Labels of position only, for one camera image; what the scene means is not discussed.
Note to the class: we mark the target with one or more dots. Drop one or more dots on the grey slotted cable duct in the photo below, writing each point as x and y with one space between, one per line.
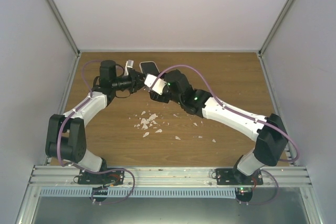
140 192

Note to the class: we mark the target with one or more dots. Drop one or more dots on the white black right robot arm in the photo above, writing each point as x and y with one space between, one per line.
268 132

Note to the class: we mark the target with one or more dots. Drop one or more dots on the left rear aluminium frame post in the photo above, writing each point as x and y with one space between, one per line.
56 13

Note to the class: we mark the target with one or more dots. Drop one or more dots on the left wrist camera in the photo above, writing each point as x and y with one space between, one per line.
128 67

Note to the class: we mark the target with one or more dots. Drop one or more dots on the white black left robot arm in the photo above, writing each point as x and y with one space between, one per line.
66 134

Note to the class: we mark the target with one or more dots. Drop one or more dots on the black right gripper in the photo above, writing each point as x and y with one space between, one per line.
155 96

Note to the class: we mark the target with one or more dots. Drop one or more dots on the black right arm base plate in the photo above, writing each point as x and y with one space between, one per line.
227 176

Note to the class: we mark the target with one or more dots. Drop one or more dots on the front aluminium rail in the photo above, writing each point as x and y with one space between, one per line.
195 177

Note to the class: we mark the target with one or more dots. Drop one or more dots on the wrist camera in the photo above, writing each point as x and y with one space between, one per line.
128 67
155 84

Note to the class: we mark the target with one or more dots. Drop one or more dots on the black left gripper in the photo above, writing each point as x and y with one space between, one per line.
135 77

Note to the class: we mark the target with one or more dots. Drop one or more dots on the aluminium frame post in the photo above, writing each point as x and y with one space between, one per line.
56 13
279 20

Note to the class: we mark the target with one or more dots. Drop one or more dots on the right rear aluminium frame post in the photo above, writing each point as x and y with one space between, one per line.
279 20

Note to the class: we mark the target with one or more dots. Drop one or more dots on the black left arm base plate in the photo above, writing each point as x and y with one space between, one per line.
110 179

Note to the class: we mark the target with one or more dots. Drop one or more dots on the black phone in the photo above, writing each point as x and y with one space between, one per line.
149 67

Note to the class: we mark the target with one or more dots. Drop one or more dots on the white paper scrap pile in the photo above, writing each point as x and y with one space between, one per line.
148 123

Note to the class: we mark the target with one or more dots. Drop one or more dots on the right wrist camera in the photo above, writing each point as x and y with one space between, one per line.
155 84

